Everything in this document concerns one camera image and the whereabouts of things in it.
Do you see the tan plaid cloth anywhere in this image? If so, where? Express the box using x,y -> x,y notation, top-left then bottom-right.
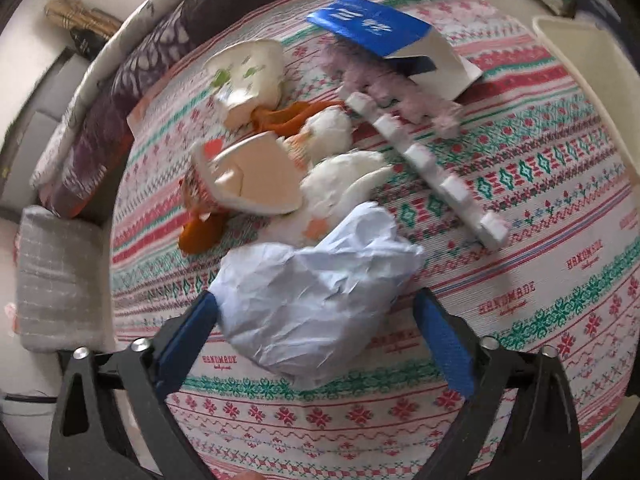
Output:
44,0 -> 123,31

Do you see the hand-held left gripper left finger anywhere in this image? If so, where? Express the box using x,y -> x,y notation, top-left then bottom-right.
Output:
48,290 -> 221,480

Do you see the red green patterned woven blanket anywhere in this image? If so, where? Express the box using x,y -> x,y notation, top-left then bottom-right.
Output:
110,0 -> 640,480

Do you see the crushed red print paper cup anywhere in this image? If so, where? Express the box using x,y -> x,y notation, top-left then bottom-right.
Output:
182,131 -> 303,218

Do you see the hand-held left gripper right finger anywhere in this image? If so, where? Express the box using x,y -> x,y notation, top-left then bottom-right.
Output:
412,287 -> 583,480

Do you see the white plush duck toy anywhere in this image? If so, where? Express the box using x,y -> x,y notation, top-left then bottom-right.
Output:
260,105 -> 396,246

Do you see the grey checked pillow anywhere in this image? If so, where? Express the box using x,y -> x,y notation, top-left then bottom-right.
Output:
15,205 -> 121,353

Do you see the white plastic bin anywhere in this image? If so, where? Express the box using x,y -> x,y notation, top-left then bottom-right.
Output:
531,14 -> 636,181

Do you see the blue and white carton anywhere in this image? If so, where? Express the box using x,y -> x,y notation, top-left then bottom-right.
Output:
306,0 -> 485,101

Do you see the white plastic hook rail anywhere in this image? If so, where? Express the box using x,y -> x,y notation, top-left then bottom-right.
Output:
345,91 -> 511,251

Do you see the pink fluffy fabric strip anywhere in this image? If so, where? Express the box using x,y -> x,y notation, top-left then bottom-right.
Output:
320,40 -> 463,138

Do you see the grey sofa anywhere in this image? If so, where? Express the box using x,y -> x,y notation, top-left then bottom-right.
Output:
0,45 -> 71,211

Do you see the purple patterned quilt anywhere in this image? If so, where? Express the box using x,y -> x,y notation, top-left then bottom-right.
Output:
30,0 -> 473,221

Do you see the pale paper sheet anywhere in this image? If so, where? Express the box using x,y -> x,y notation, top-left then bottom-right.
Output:
207,201 -> 426,388

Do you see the green print paper cup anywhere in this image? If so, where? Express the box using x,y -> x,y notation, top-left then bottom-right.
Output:
204,39 -> 286,131

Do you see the white printed duvet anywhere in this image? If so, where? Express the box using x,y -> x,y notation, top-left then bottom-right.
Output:
30,0 -> 241,186

